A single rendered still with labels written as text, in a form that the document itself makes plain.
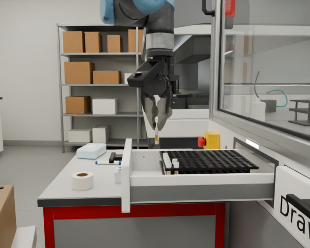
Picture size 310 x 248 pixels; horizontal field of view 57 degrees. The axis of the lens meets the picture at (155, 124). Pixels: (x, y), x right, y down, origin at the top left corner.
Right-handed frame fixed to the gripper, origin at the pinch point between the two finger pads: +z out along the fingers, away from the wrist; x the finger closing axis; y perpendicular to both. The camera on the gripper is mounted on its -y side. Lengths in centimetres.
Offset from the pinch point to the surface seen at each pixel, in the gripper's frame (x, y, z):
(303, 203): -37.5, -19.3, 6.7
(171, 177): -11.6, -12.8, 8.8
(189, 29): 24, 75, -39
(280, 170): -32.6, -6.3, 5.7
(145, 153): 6.1, 4.2, 9.4
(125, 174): -4.4, -20.0, 7.5
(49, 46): 367, 272, -74
